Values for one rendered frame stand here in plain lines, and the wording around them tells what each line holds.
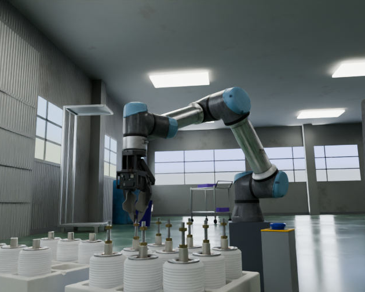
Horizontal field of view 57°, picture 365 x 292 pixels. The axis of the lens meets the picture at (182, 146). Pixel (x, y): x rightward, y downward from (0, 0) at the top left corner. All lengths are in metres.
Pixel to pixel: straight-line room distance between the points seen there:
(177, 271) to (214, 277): 0.14
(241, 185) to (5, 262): 0.99
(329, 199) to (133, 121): 11.59
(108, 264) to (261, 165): 0.81
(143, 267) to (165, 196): 11.27
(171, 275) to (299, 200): 11.46
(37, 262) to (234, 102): 0.88
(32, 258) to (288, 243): 0.74
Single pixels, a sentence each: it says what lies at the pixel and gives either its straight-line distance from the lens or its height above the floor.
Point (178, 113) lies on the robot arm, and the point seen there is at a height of 0.74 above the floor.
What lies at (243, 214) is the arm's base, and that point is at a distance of 1.57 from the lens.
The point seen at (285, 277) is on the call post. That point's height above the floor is 0.20.
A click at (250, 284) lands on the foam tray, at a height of 0.16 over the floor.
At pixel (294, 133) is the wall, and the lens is 12.42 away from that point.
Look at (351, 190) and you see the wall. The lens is 12.66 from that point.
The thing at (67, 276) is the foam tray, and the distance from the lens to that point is 1.19.
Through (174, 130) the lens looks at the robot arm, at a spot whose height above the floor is 0.62.
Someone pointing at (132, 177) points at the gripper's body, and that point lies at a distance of 0.98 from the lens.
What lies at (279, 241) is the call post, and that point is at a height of 0.29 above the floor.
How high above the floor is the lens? 0.38
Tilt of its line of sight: 10 degrees up
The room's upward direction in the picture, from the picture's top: 1 degrees counter-clockwise
